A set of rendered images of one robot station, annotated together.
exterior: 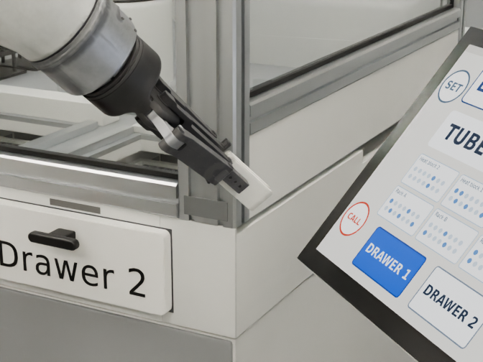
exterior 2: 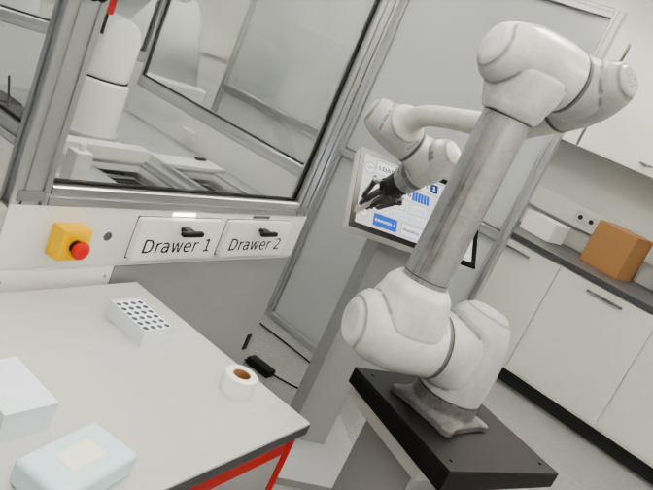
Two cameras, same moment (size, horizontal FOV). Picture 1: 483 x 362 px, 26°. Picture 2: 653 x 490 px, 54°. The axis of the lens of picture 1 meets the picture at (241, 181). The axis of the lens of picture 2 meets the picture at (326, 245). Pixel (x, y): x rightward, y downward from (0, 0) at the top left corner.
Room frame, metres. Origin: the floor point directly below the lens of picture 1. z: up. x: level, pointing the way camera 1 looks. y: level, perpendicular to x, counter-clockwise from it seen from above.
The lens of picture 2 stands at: (1.03, 2.04, 1.44)
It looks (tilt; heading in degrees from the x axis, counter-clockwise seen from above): 15 degrees down; 271
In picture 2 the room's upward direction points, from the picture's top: 24 degrees clockwise
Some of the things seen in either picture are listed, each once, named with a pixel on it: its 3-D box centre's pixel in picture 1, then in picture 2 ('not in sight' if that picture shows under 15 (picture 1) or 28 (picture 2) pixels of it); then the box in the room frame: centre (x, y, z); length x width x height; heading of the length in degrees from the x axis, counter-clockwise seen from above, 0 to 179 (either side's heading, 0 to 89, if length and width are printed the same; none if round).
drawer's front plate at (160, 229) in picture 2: not in sight; (178, 238); (1.42, 0.50, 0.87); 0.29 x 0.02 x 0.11; 62
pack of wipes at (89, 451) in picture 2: not in sight; (76, 466); (1.25, 1.28, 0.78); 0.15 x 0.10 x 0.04; 72
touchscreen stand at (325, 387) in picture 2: not in sight; (353, 340); (0.84, -0.26, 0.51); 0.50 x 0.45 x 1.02; 111
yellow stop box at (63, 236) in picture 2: not in sight; (70, 242); (1.56, 0.80, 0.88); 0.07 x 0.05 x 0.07; 62
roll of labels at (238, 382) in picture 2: not in sight; (238, 382); (1.11, 0.87, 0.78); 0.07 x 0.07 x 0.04
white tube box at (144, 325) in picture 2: not in sight; (140, 321); (1.36, 0.80, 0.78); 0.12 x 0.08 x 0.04; 151
